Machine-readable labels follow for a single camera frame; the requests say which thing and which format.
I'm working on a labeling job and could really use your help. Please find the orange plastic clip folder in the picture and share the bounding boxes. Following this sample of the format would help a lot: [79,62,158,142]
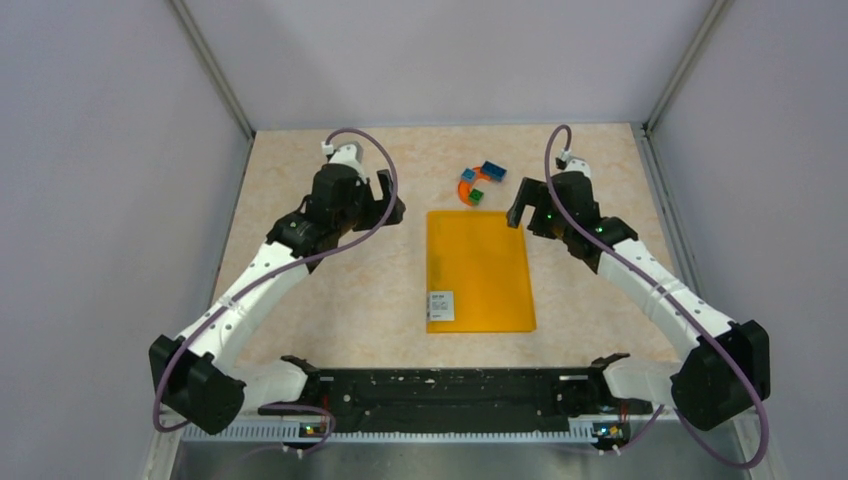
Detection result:
[426,210,537,334]

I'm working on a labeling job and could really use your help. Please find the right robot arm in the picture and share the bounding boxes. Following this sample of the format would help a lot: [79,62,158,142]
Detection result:
[506,171,771,431]

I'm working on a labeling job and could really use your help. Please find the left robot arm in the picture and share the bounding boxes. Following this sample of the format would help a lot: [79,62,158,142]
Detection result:
[148,160,405,434]

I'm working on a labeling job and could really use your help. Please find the dark blue toy brick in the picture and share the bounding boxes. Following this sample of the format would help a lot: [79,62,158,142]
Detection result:
[480,161,507,183]

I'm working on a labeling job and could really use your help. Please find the green toy brick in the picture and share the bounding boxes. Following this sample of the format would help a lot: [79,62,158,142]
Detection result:
[467,189,484,206]

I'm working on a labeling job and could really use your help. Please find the light blue toy brick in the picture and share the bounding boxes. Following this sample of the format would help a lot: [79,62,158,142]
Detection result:
[460,169,477,185]

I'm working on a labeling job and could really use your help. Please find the orange curved toy track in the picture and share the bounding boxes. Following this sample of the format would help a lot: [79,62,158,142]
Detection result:
[457,167,490,207]

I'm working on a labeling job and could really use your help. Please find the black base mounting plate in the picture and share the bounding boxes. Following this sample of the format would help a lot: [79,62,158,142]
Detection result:
[293,358,654,433]

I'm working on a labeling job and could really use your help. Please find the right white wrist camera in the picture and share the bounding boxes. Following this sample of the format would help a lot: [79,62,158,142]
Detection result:
[555,149,592,179]

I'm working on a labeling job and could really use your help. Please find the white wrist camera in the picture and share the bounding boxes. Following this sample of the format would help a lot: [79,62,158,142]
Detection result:
[321,141,368,182]
[555,149,592,179]

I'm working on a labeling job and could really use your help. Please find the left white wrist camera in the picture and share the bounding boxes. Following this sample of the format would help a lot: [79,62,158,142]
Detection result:
[321,141,368,182]

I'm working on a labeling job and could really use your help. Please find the aluminium front rail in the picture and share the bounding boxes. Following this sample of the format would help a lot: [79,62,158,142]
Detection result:
[158,374,763,425]

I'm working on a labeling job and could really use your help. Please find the right aluminium frame post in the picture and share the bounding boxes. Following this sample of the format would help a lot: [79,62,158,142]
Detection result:
[642,0,734,137]

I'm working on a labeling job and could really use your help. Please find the white slotted cable duct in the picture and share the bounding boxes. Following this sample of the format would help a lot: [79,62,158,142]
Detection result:
[181,419,611,444]

